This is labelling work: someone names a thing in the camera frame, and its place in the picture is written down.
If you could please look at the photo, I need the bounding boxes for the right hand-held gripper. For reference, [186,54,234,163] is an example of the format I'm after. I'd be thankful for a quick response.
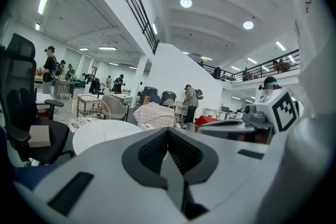
[196,88,301,145]

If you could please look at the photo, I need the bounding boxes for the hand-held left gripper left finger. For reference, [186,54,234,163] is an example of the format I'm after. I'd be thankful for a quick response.
[12,128,184,224]

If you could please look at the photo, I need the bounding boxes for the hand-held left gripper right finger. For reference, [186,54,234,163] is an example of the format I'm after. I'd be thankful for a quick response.
[167,115,336,224]

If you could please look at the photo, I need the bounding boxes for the red table with black legs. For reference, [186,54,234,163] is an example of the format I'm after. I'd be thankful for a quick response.
[194,115,218,126]

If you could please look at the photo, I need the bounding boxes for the white round table gold legs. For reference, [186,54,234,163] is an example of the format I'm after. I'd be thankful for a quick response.
[72,120,144,157]

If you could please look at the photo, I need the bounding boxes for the black wheeled bin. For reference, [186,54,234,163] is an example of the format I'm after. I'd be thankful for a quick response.
[160,90,177,106]
[143,86,159,105]

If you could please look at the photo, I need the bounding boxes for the grey upholstered chair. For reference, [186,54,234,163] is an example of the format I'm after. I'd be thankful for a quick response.
[101,94,130,122]

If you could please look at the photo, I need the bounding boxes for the pink checked cloth table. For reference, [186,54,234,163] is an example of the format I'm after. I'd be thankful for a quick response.
[133,102,176,126]

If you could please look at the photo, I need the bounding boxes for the black balcony railing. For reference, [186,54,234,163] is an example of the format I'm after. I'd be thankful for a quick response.
[202,49,300,84]

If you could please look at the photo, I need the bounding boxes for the beige flat box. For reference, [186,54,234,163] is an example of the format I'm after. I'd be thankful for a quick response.
[27,125,51,148]

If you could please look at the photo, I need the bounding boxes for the small white table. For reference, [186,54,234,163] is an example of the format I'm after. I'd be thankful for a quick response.
[112,93,134,109]

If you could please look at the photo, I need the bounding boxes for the grey metal desk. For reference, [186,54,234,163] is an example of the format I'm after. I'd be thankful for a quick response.
[54,80,77,99]

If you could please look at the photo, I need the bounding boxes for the person's white shirt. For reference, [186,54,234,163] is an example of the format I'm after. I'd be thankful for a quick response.
[287,0,336,119]

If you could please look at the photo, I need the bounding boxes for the black mesh headrest office chair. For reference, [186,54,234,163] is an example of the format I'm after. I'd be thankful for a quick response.
[0,33,76,166]

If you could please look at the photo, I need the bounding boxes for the gold wire chair floral cushion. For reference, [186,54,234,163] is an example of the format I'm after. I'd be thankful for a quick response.
[64,95,112,131]
[138,114,177,131]

